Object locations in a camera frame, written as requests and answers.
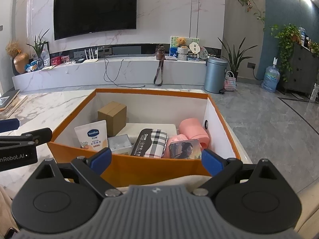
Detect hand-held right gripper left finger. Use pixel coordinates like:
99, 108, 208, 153
35, 147, 122, 197

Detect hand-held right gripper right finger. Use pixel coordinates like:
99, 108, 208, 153
192, 149, 278, 197

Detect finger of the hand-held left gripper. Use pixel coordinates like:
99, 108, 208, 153
0, 119, 20, 133
0, 127, 53, 148

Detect clear plastic box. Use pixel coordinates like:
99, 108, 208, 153
108, 134, 132, 156

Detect white stand-up pouch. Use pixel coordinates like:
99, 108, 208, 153
74, 120, 109, 152

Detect portrait print box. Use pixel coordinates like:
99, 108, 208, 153
169, 139, 203, 160

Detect pink cylindrical device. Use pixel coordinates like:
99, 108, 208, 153
179, 118, 211, 152

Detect pink pump bottle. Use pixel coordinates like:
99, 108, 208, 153
162, 134, 188, 158

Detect brown cardboard box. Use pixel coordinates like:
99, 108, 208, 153
98, 101, 127, 138

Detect long white box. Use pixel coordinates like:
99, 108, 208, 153
120, 123, 178, 145

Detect orange cardboard box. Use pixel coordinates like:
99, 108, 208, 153
47, 88, 242, 188

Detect plaid patterned package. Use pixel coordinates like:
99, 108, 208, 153
130, 128, 168, 158

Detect beige book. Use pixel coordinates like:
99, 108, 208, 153
0, 95, 28, 119

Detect black cover book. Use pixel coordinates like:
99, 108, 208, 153
0, 89, 20, 110

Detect beige cloth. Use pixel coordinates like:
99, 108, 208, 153
0, 174, 212, 232

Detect blue snack bag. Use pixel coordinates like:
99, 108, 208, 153
25, 61, 40, 72

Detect gold vase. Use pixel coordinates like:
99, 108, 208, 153
13, 52, 30, 74

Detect dried yellow flowers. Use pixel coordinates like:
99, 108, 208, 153
5, 40, 22, 58

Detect pink white woven basket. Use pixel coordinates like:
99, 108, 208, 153
223, 71, 237, 92

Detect aloe plant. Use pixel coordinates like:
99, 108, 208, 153
26, 28, 50, 68

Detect grey pedal trash can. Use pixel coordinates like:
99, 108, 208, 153
204, 57, 228, 94

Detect white router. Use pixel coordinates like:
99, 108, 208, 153
83, 47, 100, 64

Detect marble television console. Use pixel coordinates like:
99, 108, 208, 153
12, 56, 207, 92

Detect blue water jug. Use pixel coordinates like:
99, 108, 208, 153
261, 58, 281, 93

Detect potted snake plant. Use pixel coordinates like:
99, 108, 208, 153
217, 37, 258, 79

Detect patterned round fan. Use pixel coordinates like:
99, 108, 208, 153
199, 46, 210, 60

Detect grey plush pot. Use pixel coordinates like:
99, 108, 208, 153
177, 47, 189, 61

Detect blue canvas painting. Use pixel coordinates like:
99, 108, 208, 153
169, 36, 200, 58

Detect dark grey cabinet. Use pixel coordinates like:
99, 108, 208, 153
282, 42, 319, 97

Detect trailing pothos plant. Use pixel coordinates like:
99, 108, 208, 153
270, 24, 302, 82

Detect black picture frame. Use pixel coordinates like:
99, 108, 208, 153
33, 41, 50, 59

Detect black cable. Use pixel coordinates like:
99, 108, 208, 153
103, 56, 146, 88

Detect black wall television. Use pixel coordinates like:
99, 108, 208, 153
53, 0, 138, 41

